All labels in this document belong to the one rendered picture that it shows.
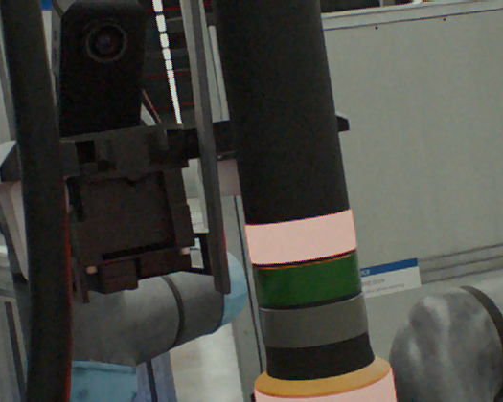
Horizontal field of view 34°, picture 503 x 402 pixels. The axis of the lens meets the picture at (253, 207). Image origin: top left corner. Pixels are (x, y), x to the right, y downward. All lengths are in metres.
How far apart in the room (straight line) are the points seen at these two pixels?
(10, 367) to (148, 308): 0.62
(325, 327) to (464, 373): 0.54
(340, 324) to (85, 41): 0.24
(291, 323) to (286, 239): 0.03
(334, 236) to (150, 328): 0.39
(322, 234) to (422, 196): 2.03
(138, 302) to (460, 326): 0.32
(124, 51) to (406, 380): 0.46
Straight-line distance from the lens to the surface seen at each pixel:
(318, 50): 0.25
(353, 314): 0.25
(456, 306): 0.81
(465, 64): 2.36
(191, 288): 0.67
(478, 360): 0.79
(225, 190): 0.41
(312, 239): 0.24
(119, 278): 0.41
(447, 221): 2.30
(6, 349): 1.22
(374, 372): 0.26
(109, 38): 0.43
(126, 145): 0.41
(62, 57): 0.44
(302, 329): 0.25
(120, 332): 0.60
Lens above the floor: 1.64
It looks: 3 degrees down
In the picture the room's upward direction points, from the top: 9 degrees counter-clockwise
